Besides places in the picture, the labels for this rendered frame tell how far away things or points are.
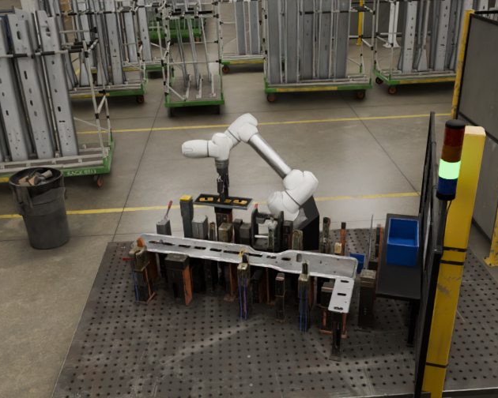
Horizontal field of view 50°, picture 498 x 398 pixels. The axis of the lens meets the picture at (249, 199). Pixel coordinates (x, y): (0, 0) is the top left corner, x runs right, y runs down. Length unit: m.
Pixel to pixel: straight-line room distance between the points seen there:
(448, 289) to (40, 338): 3.09
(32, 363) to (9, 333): 0.45
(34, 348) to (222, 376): 1.94
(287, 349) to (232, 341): 0.30
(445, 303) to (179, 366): 1.36
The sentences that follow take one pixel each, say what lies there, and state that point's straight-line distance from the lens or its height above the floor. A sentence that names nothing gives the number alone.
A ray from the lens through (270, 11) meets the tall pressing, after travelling 9.66.
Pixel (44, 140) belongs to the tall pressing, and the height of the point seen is 0.54.
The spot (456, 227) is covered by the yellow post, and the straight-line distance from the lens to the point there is 2.31.
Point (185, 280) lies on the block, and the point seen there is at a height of 0.89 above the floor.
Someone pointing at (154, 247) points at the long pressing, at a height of 1.00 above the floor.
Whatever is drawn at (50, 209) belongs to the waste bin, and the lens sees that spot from 5.40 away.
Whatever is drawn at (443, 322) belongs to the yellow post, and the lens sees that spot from 2.57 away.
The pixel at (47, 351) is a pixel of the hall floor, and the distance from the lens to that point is 4.34.
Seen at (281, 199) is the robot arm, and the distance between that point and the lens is 3.65.
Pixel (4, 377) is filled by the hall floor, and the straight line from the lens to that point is 4.25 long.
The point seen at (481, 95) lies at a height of 1.34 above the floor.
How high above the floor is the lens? 2.68
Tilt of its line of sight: 26 degrees down
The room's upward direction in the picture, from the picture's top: 2 degrees counter-clockwise
